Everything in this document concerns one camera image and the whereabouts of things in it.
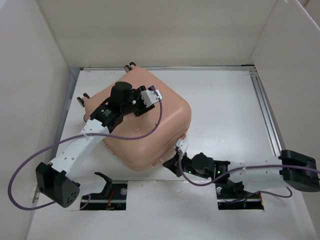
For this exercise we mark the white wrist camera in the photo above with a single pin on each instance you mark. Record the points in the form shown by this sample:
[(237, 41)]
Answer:
[(150, 97), (181, 146)]

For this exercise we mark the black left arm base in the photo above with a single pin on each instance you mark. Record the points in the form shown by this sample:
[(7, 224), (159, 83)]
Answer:
[(114, 200)]

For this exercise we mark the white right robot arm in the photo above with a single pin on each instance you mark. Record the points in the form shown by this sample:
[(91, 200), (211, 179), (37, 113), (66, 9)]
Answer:
[(289, 169)]

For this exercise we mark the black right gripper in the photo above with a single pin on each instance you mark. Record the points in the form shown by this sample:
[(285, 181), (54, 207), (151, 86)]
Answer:
[(173, 164)]

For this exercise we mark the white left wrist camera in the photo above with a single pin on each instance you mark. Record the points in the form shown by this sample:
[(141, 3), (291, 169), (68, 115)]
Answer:
[(150, 97)]

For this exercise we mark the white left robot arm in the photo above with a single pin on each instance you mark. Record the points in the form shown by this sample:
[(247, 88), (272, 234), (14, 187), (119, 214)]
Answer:
[(56, 179)]

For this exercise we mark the pink hard-shell suitcase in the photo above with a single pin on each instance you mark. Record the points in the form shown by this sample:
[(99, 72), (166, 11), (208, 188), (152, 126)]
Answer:
[(141, 141)]

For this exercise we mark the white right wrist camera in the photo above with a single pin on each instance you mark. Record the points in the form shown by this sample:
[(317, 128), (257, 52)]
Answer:
[(181, 146)]

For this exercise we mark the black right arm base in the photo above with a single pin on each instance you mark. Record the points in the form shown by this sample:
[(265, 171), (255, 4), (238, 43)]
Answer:
[(232, 196)]

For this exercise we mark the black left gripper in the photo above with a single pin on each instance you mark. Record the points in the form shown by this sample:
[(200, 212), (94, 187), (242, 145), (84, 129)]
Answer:
[(144, 109)]

